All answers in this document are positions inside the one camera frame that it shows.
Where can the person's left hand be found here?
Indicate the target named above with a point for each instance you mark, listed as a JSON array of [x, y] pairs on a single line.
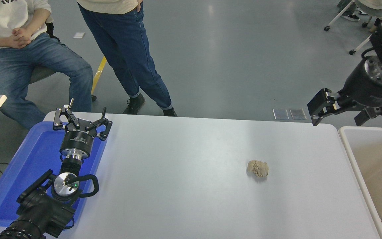
[[22, 34], [140, 4]]

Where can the silver floor plate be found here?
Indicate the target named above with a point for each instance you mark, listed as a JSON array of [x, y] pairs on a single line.
[[297, 114], [281, 114]]

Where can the person's right hand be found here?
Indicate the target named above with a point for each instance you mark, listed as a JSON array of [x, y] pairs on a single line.
[[18, 44]]

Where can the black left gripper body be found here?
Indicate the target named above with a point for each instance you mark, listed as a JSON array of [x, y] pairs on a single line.
[[78, 139]]

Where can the blue plastic tray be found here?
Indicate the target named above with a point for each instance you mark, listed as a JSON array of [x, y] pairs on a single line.
[[28, 166]]

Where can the large pale bin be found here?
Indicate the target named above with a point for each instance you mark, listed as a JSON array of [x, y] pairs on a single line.
[[376, 159]]

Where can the white wheeled chair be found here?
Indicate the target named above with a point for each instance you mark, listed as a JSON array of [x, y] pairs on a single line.
[[371, 11]]

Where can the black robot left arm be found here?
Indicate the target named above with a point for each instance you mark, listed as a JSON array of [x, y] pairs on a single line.
[[38, 212]]

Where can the white paper scrap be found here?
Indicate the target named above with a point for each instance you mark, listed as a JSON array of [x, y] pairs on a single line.
[[79, 35]]

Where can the grey office chair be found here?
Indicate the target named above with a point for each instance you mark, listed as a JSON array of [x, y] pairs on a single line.
[[41, 73]]

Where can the tan paper ball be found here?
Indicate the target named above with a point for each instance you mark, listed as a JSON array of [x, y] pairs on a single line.
[[258, 169]]

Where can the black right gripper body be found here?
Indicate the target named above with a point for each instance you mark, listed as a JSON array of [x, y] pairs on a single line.
[[363, 89]]

